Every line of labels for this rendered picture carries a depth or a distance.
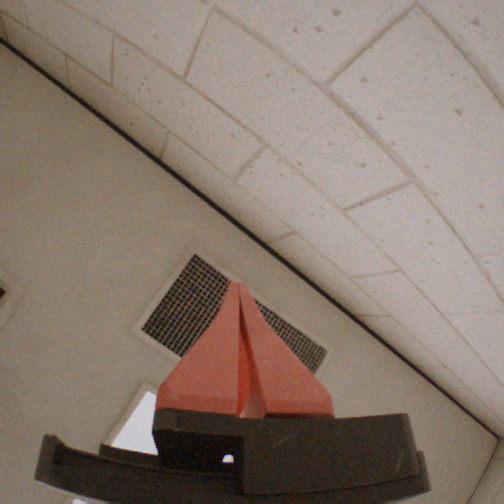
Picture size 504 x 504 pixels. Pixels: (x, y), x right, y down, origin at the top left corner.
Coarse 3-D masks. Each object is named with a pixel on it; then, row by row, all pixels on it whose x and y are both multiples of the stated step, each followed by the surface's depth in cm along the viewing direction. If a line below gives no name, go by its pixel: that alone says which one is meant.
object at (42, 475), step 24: (48, 456) 5; (72, 456) 6; (96, 456) 6; (48, 480) 5; (72, 480) 5; (96, 480) 5; (120, 480) 6; (144, 480) 6; (168, 480) 6; (192, 480) 6; (216, 480) 6; (408, 480) 6
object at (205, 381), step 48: (192, 384) 8; (192, 432) 6; (240, 432) 7; (288, 432) 7; (336, 432) 7; (384, 432) 7; (240, 480) 6; (288, 480) 6; (336, 480) 6; (384, 480) 6
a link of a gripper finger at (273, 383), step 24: (240, 288) 14; (240, 312) 12; (240, 336) 12; (264, 336) 10; (240, 360) 13; (264, 360) 9; (288, 360) 9; (240, 384) 12; (264, 384) 8; (288, 384) 8; (312, 384) 8; (240, 408) 12; (264, 408) 7; (288, 408) 7; (312, 408) 7; (120, 456) 9; (144, 456) 9
